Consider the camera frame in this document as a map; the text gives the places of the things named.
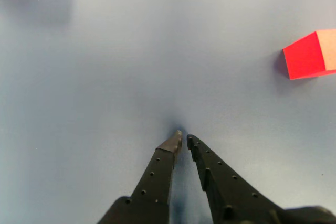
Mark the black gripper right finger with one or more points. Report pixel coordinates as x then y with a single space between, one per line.
231 197

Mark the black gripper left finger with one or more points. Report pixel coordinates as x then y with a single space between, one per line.
155 182

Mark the red cube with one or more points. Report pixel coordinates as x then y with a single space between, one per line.
302 58

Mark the dark blue table mat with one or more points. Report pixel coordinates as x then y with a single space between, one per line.
131 51

